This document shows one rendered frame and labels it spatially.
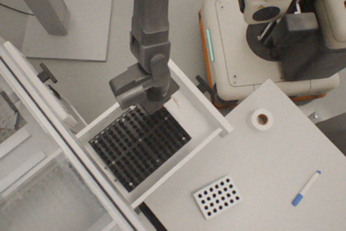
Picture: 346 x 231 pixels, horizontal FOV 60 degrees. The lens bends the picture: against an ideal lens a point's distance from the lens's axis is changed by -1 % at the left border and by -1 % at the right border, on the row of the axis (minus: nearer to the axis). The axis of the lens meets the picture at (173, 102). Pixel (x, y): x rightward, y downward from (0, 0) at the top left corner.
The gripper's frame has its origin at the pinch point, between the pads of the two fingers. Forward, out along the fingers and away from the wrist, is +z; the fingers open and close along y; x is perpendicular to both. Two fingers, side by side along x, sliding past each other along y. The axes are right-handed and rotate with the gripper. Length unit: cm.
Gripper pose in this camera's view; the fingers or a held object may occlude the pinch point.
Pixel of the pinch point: (155, 101)
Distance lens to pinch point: 82.7
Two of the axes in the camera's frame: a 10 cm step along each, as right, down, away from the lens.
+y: -7.5, 6.2, -2.4
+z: -0.7, 2.9, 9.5
